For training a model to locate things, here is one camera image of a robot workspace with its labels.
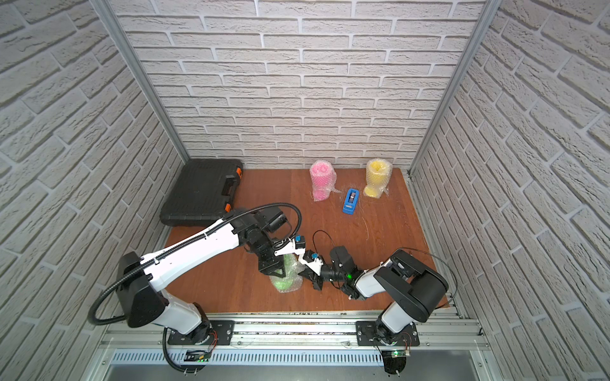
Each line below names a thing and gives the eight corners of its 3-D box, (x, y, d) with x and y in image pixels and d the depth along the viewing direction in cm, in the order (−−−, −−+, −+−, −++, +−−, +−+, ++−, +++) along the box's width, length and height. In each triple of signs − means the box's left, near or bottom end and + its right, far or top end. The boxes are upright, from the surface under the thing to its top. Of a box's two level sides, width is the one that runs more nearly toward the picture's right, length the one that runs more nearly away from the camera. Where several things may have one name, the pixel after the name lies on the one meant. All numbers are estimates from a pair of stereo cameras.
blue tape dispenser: (341, 212, 106) (342, 205, 102) (346, 193, 112) (348, 187, 109) (354, 215, 105) (355, 209, 101) (358, 196, 111) (360, 190, 108)
